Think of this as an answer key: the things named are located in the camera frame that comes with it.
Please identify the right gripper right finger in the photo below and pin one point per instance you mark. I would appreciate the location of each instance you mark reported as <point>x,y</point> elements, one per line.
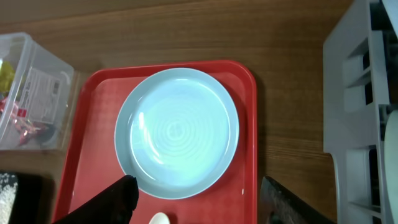
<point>283,206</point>

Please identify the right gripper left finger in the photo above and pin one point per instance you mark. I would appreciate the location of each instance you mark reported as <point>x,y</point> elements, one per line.
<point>114,205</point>

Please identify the white plastic spoon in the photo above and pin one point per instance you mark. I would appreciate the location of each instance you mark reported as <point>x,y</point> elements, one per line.
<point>160,218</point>

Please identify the light blue plate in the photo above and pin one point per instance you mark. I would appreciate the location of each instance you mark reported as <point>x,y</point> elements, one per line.
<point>177,133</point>

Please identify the white rice grains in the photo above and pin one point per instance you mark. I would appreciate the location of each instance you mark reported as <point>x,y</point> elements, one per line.
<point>9,187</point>

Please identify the red snack wrapper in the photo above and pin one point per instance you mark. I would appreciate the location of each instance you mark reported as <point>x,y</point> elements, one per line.
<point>24,134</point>

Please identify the green bowl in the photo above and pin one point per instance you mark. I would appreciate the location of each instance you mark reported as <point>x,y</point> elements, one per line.
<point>390,161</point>

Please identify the yellow snack wrapper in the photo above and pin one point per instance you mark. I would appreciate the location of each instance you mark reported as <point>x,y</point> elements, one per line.
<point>7,77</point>

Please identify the black waste tray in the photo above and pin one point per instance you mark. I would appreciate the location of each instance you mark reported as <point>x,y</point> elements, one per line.
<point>33,201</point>

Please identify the grey dishwasher rack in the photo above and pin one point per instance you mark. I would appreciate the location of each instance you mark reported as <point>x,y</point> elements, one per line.
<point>359,94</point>

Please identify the red plastic tray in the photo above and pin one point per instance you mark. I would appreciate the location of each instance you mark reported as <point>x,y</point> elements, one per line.
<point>91,164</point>

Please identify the clear plastic bin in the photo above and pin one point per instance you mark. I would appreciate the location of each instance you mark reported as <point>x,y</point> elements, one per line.
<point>41,86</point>

